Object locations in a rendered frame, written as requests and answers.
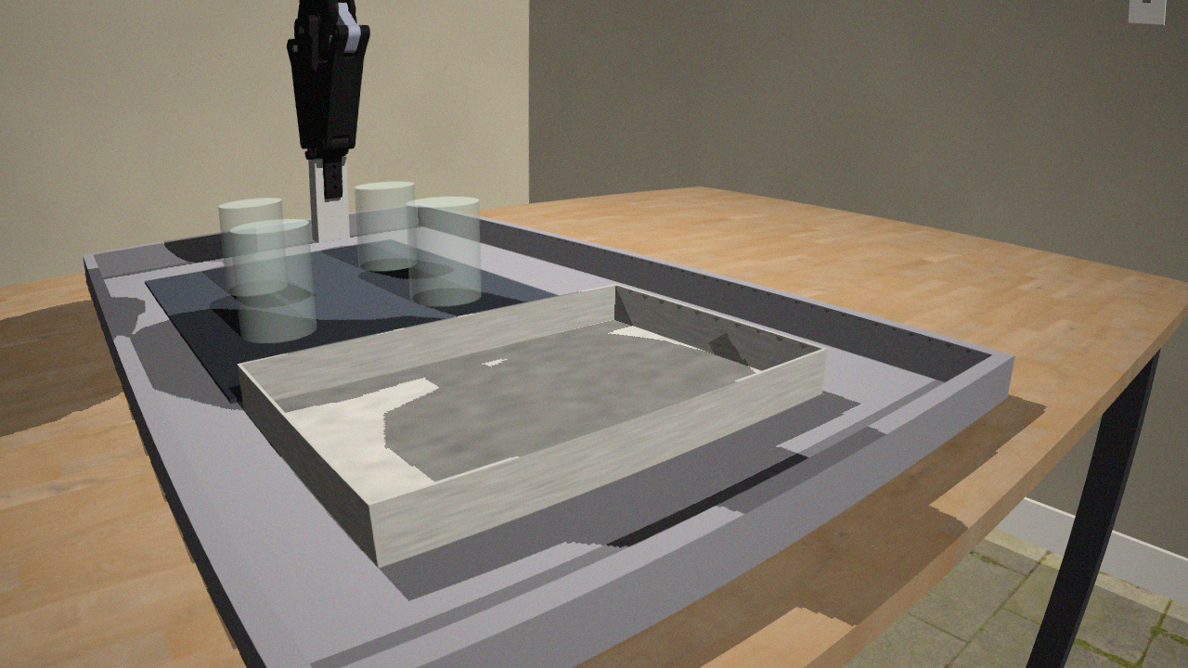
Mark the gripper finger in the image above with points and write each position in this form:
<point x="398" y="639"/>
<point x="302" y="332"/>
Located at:
<point x="335" y="114"/>
<point x="303" y="82"/>

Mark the grey rectangular tray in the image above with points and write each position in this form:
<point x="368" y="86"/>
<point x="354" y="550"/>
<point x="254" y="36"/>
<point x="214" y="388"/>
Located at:
<point x="410" y="407"/>

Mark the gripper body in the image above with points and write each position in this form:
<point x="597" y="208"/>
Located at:
<point x="327" y="12"/>

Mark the clear glass cylinder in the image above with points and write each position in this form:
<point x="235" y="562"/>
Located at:
<point x="274" y="280"/>
<point x="444" y="254"/>
<point x="381" y="225"/>
<point x="242" y="212"/>

